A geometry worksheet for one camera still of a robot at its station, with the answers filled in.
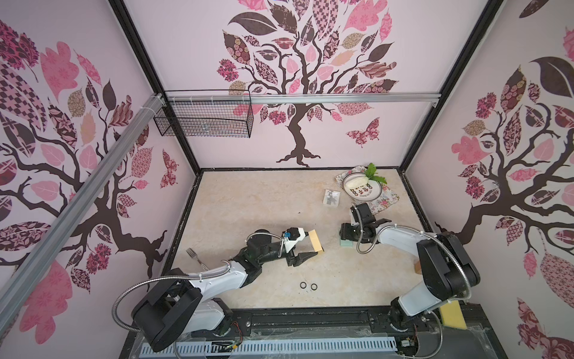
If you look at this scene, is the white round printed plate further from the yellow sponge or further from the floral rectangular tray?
the yellow sponge

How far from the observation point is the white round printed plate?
1092 millimetres

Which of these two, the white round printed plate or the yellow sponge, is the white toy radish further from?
the yellow sponge

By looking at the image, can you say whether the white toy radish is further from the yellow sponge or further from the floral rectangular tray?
the yellow sponge

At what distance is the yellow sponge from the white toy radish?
60cm

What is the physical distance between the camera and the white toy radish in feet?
3.68

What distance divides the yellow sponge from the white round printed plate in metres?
0.52

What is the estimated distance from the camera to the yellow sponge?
2.39ft

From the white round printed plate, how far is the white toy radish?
11mm

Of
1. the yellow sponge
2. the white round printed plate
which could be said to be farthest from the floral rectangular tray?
the yellow sponge

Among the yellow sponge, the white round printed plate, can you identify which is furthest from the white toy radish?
the yellow sponge
